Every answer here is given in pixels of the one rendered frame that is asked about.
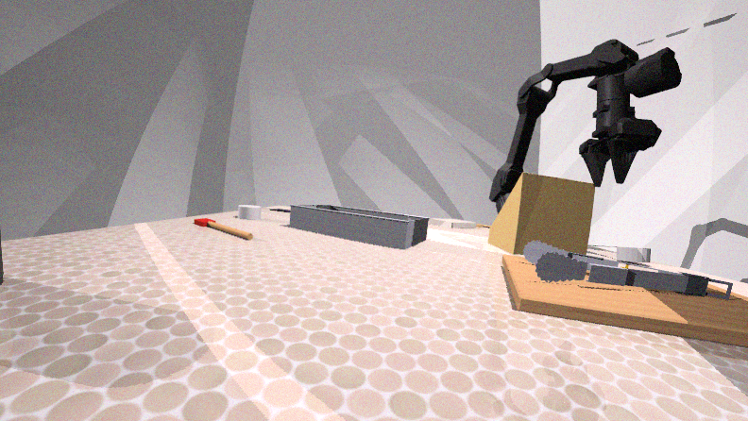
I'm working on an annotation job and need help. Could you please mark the white cylinder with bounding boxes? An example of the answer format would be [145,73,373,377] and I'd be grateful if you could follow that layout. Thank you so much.
[238,205,262,220]

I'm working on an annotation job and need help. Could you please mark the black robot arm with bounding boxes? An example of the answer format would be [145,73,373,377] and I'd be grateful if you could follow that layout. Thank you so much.
[489,39,682,214]

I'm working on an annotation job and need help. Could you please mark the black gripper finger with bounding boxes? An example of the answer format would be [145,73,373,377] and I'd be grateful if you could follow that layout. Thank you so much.
[607,138,650,184]
[582,153,611,187]

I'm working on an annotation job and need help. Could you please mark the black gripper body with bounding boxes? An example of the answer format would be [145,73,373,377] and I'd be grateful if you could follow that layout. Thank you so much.
[579,99,657,156]

